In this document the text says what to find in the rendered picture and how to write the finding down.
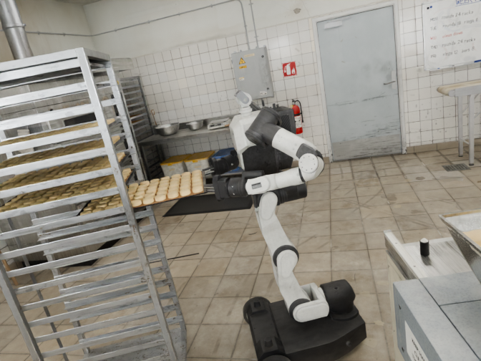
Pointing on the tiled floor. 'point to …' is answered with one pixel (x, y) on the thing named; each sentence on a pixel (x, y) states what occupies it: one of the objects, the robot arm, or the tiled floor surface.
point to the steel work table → (185, 140)
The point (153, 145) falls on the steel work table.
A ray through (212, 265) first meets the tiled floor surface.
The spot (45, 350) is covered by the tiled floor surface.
